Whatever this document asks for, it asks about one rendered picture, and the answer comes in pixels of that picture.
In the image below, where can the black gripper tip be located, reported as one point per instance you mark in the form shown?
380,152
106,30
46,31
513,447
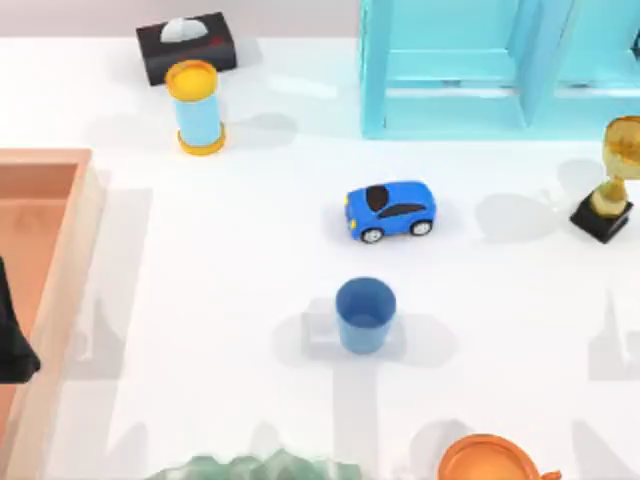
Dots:
12,345

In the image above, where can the blue cup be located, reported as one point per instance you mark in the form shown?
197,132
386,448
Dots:
365,320

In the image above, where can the yellow and blue canister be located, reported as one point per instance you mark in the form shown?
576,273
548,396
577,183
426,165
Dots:
196,115

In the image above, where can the black tissue box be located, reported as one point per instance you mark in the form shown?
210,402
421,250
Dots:
155,50

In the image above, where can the green leafy plant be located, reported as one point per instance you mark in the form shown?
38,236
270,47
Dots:
260,469

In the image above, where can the orange round pot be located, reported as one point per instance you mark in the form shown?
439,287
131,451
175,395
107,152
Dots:
487,462

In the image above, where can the salmon-coloured shallow box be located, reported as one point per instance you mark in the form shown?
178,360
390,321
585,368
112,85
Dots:
45,240

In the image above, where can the gold trophy with black base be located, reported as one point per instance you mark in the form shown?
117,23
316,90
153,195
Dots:
607,200

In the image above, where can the blue toy car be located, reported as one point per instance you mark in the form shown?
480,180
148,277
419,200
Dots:
387,212

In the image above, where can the light blue rack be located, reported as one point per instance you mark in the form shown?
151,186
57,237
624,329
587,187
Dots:
450,110

